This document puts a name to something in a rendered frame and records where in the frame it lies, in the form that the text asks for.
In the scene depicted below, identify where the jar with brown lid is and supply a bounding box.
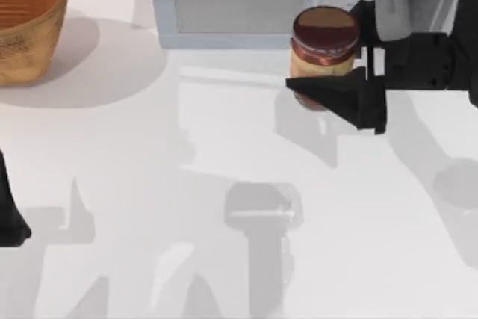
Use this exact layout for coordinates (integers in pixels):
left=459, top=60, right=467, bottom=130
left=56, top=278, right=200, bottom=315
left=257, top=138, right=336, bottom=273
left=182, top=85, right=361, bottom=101
left=289, top=5, right=361, bottom=112

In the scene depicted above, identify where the pale grey rounded box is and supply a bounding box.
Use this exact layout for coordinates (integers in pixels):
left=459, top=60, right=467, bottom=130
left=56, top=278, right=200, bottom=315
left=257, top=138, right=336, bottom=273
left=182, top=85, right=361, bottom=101
left=373, top=0, right=412, bottom=43

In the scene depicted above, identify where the pale microwave oven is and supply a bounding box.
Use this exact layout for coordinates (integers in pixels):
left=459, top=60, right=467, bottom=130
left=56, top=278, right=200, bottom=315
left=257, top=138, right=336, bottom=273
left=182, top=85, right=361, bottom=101
left=146, top=0, right=379, bottom=50

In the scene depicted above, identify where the brown woven basket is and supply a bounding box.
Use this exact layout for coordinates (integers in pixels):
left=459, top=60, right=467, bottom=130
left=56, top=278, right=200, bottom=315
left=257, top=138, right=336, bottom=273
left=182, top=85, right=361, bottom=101
left=0, top=0, right=71, bottom=88

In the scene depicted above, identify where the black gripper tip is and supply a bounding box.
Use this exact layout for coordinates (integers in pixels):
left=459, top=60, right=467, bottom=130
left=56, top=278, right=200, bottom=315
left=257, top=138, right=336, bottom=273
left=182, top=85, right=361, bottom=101
left=0, top=149, right=33, bottom=249

